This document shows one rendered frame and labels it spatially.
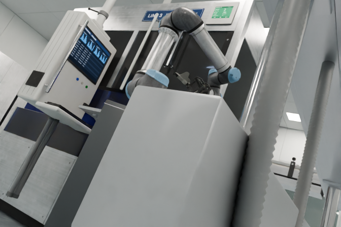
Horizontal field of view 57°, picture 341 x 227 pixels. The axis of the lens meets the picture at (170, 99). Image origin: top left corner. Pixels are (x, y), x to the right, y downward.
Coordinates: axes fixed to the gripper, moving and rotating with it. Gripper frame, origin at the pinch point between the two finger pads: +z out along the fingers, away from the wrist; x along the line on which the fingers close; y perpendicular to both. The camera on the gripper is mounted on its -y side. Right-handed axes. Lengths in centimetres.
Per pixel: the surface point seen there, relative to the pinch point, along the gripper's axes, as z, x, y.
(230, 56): -63, -36, 15
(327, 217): -30, 78, 22
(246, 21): -73, -58, 36
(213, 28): -68, -69, 14
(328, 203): -32, 73, 25
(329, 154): 1, 62, 41
